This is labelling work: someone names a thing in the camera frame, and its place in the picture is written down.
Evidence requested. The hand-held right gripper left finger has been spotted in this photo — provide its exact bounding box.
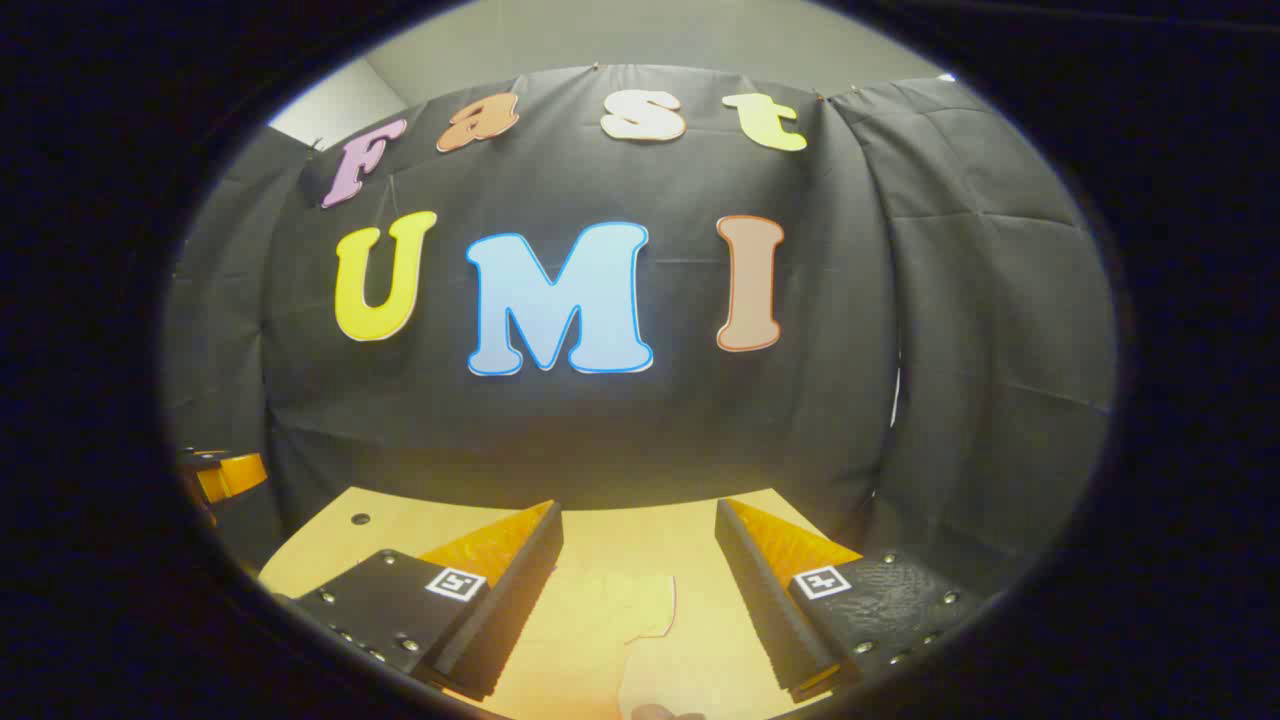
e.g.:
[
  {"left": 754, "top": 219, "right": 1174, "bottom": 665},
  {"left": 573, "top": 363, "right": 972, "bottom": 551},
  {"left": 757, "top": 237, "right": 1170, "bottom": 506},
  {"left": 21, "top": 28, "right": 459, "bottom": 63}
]
[{"left": 290, "top": 500, "right": 564, "bottom": 703}]

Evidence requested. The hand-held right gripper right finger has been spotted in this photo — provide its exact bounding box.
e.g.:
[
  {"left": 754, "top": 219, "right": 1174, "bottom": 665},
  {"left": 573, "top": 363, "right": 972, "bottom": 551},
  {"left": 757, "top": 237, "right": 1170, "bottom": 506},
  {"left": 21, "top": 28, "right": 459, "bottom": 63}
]
[{"left": 714, "top": 498, "right": 986, "bottom": 704}]

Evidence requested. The orange T-shirt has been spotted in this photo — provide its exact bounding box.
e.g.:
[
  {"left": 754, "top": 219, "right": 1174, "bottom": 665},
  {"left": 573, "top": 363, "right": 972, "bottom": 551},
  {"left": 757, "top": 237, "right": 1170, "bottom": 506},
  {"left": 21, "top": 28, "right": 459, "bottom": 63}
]
[{"left": 500, "top": 565, "right": 681, "bottom": 720}]

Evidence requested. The black backdrop cloth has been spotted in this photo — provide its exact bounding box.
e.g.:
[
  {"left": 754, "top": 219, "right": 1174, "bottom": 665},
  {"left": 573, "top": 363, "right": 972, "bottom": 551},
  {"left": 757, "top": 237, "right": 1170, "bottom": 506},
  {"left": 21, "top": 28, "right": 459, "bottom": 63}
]
[{"left": 160, "top": 62, "right": 1119, "bottom": 601}]

